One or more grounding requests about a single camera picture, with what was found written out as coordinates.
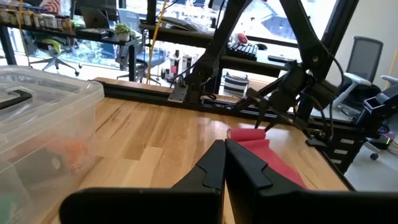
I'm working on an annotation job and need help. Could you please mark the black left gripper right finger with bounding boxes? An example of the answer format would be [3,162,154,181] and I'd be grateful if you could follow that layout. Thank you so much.
[226,139,398,224]

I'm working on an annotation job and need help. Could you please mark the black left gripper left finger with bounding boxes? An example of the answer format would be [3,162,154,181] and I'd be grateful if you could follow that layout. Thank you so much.
[59,139,227,224]

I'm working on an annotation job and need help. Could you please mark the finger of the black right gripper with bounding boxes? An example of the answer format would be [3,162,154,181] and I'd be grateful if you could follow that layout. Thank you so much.
[247,88,271,129]
[266,113,307,131]

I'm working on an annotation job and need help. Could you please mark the pink elastic bandage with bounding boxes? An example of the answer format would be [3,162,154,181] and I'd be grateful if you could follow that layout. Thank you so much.
[226,128,308,190]

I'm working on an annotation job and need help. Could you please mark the black white striped box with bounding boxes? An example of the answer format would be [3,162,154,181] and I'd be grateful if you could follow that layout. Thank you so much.
[223,72,250,96]

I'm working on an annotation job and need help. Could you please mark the black keyboard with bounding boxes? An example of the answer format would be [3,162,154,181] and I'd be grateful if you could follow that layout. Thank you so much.
[226,42,259,61]

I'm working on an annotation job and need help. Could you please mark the black drawer cabinet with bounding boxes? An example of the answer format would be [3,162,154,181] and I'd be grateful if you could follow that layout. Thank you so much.
[323,129,369,175]

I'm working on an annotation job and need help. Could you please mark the black open bin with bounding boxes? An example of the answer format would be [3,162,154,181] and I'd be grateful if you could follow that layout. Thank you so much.
[355,84,398,135]

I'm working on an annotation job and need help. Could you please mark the black desk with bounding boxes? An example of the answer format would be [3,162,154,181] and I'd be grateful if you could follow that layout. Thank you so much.
[139,22,300,79]

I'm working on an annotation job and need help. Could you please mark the blue office chair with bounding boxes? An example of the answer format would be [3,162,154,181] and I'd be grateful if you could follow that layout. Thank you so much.
[116,46,166,86]

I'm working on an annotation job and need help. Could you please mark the orange item in box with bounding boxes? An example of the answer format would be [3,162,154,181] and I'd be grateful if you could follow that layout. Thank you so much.
[58,139,91,172]

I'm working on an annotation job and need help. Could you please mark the small potted green plant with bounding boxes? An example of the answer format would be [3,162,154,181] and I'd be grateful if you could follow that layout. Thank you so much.
[113,23,133,42]

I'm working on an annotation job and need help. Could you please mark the clear plastic storage box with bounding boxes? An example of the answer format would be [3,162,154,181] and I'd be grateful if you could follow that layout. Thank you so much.
[0,65,105,224]

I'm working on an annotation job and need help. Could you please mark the green item in box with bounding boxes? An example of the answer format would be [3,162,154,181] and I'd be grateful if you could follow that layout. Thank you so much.
[0,195,20,224]

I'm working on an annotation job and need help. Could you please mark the grey laptop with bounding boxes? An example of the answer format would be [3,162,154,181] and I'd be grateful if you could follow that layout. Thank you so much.
[78,6,111,30]

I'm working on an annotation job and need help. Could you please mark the green grey office chair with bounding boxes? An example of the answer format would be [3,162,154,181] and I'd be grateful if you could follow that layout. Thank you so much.
[28,36,83,77]

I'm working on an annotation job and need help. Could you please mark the black shelf table with jars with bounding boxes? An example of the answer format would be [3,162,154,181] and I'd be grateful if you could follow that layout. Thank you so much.
[0,8,141,82]

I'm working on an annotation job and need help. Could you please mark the yellow cable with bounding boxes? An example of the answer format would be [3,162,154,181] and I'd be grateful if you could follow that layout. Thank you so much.
[145,0,169,85]

